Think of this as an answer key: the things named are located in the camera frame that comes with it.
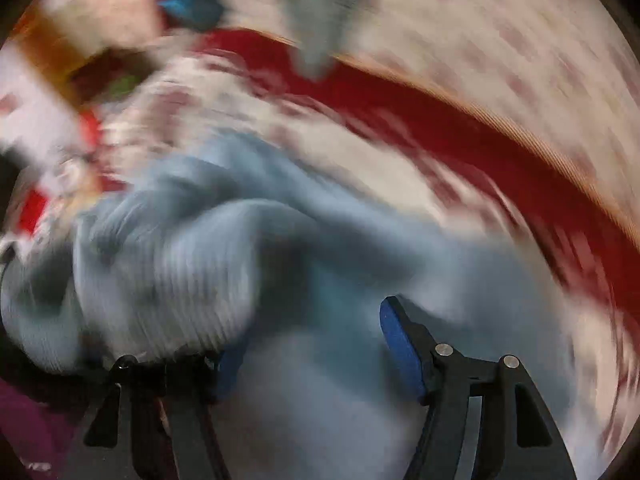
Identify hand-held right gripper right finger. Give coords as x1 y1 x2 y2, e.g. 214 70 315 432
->
379 295 577 480

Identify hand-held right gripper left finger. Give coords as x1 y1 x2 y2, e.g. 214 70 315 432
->
60 334 250 480

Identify light blue pants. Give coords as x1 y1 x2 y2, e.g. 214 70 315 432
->
0 125 581 480

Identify dark magenta cloth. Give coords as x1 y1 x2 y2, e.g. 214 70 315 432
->
0 377 87 480

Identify cream floral blanket red border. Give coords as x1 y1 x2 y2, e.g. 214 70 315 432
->
0 25 640 476

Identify red item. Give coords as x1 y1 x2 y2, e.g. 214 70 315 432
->
14 187 52 237

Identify grey cloth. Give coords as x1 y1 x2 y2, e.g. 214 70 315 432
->
272 0 391 81

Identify orange brown cloth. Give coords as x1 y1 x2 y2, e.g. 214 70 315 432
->
10 10 103 107

